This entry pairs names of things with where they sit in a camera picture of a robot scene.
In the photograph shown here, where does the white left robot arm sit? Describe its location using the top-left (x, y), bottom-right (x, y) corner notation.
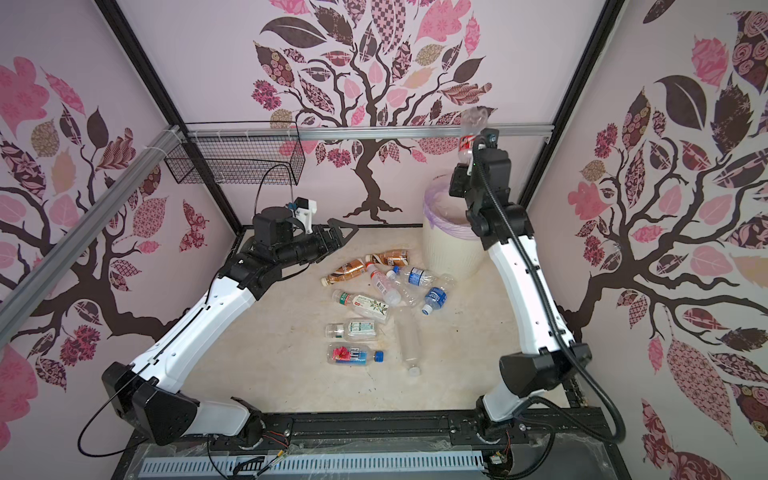
top-left (102, 204), bottom-right (359, 448)

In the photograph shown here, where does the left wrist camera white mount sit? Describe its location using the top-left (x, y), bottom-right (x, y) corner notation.
top-left (294, 197), bottom-right (317, 234)

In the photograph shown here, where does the white bottle red cap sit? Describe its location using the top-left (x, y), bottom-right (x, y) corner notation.
top-left (365, 262), bottom-right (402, 307)

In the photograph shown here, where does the aluminium rail back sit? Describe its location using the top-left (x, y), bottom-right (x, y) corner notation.
top-left (185, 122), bottom-right (554, 142)

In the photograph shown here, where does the aluminium rail left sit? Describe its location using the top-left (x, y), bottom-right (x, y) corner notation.
top-left (1, 125), bottom-right (182, 345)

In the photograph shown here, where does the clear bottle pink blue label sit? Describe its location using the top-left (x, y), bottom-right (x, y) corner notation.
top-left (327, 343), bottom-right (384, 366)

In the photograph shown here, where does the clear bottle red label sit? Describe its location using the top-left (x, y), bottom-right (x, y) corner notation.
top-left (458, 107), bottom-right (488, 166)

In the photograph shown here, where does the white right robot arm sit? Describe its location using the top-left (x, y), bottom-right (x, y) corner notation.
top-left (449, 147), bottom-right (592, 423)

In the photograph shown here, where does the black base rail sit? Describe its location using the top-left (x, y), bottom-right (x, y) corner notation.
top-left (210, 408), bottom-right (587, 453)

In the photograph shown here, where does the black corrugated cable hose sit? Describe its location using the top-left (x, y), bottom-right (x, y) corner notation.
top-left (470, 136), bottom-right (627, 480)

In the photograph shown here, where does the black wire basket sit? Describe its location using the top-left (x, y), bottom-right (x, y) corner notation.
top-left (165, 120), bottom-right (306, 186)

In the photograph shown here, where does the white bin purple bag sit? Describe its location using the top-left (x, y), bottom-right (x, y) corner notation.
top-left (422, 174), bottom-right (486, 281)

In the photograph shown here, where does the white slotted cable duct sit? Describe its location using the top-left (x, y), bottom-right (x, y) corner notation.
top-left (136, 451), bottom-right (484, 479)

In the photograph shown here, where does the black right corner post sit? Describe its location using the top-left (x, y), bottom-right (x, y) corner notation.
top-left (518, 0), bottom-right (627, 208)

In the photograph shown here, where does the tall clear empty bottle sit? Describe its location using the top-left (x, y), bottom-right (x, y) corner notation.
top-left (394, 307), bottom-right (422, 377)

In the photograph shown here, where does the black corner frame post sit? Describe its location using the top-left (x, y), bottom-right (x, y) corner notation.
top-left (94, 0), bottom-right (244, 234)

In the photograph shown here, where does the clear bottle green white label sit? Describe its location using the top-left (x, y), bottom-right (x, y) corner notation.
top-left (332, 290), bottom-right (389, 323)

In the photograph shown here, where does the aluminium rail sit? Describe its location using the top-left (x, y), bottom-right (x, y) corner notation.
top-left (1, 125), bottom-right (182, 345)
top-left (185, 122), bottom-right (554, 142)

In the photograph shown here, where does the small clear bottle green label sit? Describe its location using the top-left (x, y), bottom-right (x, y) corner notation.
top-left (325, 319), bottom-right (378, 342)

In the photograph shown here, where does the brown Nescafe coffee bottle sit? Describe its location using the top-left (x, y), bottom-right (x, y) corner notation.
top-left (321, 259), bottom-right (366, 286)

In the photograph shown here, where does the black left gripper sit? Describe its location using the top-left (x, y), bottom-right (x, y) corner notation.
top-left (276, 217), bottom-right (358, 268)

